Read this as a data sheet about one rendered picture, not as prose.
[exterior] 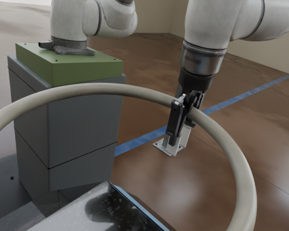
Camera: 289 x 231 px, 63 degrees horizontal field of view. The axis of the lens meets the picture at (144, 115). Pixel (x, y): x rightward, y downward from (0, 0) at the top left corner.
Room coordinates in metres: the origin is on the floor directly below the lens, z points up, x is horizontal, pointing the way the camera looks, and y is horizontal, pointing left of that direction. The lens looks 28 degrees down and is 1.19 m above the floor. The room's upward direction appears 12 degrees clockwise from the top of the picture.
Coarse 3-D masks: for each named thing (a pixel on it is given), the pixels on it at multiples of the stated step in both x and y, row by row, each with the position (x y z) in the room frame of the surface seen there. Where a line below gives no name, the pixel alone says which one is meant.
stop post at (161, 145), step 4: (180, 88) 1.69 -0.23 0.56; (176, 92) 1.71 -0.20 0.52; (176, 96) 1.70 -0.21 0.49; (164, 136) 1.71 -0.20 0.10; (168, 136) 1.69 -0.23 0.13; (160, 140) 1.78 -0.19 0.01; (164, 140) 1.70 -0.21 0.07; (152, 144) 1.70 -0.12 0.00; (156, 144) 1.70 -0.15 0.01; (160, 144) 1.71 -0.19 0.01; (164, 144) 1.70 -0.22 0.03; (160, 148) 1.65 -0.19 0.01; (164, 148) 1.67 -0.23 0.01; (180, 148) 1.72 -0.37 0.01; (164, 152) 1.62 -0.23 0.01
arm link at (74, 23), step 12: (60, 0) 1.00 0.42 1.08; (72, 0) 1.01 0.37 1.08; (84, 0) 1.04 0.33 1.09; (60, 12) 0.99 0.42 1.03; (72, 12) 1.00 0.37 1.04; (84, 12) 1.03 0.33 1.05; (96, 12) 1.07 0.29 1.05; (60, 24) 0.99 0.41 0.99; (72, 24) 1.00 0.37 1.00; (84, 24) 1.03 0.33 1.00; (96, 24) 1.07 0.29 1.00; (60, 36) 0.99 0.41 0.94; (72, 36) 1.00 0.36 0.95; (84, 36) 1.05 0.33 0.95
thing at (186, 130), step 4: (184, 124) 0.56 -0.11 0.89; (184, 128) 0.55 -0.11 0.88; (188, 128) 0.55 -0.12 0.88; (184, 132) 0.55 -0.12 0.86; (188, 132) 0.54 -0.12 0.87; (184, 136) 0.55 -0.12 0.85; (188, 136) 0.55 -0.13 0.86; (180, 140) 0.55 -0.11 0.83; (184, 140) 0.55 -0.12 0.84; (180, 144) 0.55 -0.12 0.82; (184, 144) 0.55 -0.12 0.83
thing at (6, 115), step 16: (32, 96) 0.44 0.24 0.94; (48, 96) 0.46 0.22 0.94; (64, 96) 0.49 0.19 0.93; (128, 96) 0.56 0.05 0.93; (144, 96) 0.55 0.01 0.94; (160, 96) 0.55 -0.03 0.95; (0, 112) 0.37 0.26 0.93; (16, 112) 0.39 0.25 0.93; (192, 112) 0.50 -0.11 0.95; (0, 128) 0.34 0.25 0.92; (208, 128) 0.46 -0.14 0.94; (224, 144) 0.40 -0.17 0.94; (240, 160) 0.36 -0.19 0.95; (240, 176) 0.32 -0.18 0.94; (240, 192) 0.29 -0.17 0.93; (240, 208) 0.25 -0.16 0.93; (256, 208) 0.26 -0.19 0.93; (240, 224) 0.22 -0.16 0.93
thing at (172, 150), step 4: (180, 136) 0.50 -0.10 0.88; (168, 140) 0.52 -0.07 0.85; (176, 140) 0.50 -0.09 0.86; (168, 144) 0.52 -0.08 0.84; (176, 144) 0.50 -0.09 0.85; (168, 148) 0.51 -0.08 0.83; (172, 148) 0.51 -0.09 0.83; (176, 148) 0.50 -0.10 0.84; (168, 152) 0.51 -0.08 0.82; (172, 152) 0.51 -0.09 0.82; (176, 152) 0.51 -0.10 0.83
